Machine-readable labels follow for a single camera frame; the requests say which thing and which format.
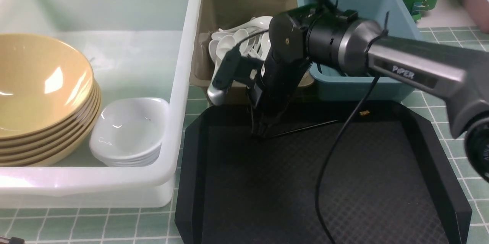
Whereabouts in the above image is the white spoons pile in bin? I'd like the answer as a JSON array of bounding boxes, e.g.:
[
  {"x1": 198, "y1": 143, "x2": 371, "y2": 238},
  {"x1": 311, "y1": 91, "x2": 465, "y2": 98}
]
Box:
[{"x1": 208, "y1": 16, "x2": 272, "y2": 80}]

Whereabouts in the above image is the black plastic serving tray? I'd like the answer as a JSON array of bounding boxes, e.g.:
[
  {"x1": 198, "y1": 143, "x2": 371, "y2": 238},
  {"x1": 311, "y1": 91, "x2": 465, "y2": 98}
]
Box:
[{"x1": 175, "y1": 101, "x2": 472, "y2": 244}]

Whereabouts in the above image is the black gold-tipped chopstick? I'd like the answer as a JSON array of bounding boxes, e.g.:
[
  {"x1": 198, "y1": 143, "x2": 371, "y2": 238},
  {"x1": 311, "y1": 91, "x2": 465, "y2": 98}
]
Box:
[
  {"x1": 359, "y1": 110, "x2": 370, "y2": 116},
  {"x1": 267, "y1": 120, "x2": 340, "y2": 139}
]

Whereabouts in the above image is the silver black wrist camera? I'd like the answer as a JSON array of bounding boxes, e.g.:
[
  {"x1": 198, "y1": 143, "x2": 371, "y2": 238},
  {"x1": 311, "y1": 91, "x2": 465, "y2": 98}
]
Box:
[{"x1": 207, "y1": 45, "x2": 264, "y2": 105}]

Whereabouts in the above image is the stack of white dishes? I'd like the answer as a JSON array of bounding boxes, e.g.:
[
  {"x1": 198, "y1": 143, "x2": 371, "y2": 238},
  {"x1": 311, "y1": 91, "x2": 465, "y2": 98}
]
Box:
[{"x1": 89, "y1": 97, "x2": 169, "y2": 167}]

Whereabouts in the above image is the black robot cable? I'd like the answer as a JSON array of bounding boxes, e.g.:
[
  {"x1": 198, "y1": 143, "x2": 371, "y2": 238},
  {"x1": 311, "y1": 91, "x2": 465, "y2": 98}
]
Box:
[{"x1": 314, "y1": 76, "x2": 382, "y2": 244}]

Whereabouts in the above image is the blue plastic chopstick bin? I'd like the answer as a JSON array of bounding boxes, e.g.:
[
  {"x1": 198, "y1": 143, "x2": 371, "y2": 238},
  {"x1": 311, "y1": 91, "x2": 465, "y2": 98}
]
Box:
[{"x1": 309, "y1": 0, "x2": 422, "y2": 102}]

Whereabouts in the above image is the large white plastic tub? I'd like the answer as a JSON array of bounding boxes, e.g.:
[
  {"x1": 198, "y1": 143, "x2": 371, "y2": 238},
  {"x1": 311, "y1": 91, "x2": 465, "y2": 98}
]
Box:
[{"x1": 1, "y1": 0, "x2": 201, "y2": 208}]

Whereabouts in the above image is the brown plastic spoon bin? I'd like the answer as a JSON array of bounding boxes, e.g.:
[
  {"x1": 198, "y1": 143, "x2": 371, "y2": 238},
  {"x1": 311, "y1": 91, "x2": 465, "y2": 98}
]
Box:
[{"x1": 189, "y1": 0, "x2": 298, "y2": 94}]

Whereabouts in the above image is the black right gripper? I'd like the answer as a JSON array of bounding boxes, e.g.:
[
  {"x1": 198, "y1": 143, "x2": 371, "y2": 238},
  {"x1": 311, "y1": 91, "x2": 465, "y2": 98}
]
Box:
[{"x1": 248, "y1": 5, "x2": 315, "y2": 139}]

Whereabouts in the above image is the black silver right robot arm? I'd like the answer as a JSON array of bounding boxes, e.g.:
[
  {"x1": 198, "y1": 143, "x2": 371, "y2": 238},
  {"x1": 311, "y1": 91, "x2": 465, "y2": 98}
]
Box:
[{"x1": 248, "y1": 4, "x2": 489, "y2": 180}]

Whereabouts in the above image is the stack of tan bowls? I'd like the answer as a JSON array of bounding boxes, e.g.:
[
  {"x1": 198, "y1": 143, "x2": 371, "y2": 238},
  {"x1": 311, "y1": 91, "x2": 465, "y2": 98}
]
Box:
[{"x1": 0, "y1": 33, "x2": 102, "y2": 167}]

